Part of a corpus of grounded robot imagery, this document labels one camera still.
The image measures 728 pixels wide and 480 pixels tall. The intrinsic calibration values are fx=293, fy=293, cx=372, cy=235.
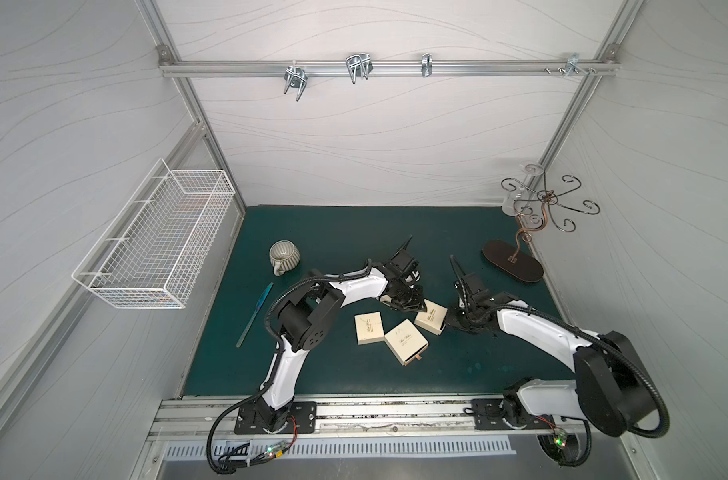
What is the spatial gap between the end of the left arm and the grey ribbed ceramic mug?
0.37 meters

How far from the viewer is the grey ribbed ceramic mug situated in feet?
3.20

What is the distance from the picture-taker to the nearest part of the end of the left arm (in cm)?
74
